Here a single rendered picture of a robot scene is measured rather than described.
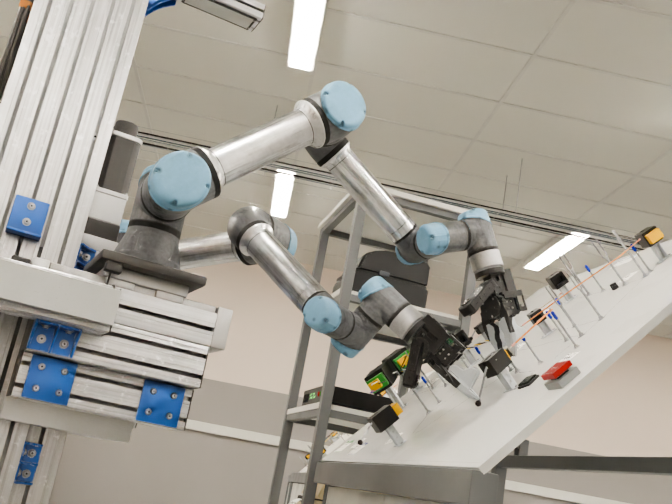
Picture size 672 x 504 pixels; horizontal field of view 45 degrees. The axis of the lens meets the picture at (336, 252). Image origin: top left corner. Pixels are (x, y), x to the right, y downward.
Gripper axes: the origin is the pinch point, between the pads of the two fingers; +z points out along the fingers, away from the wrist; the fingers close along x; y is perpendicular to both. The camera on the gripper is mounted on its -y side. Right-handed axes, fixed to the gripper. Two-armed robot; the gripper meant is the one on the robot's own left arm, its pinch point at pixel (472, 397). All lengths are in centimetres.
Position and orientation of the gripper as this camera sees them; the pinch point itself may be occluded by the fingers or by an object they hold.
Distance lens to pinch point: 186.8
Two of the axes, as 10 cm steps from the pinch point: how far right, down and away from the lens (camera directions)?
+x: 3.4, 1.1, 9.3
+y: 6.4, -7.5, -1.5
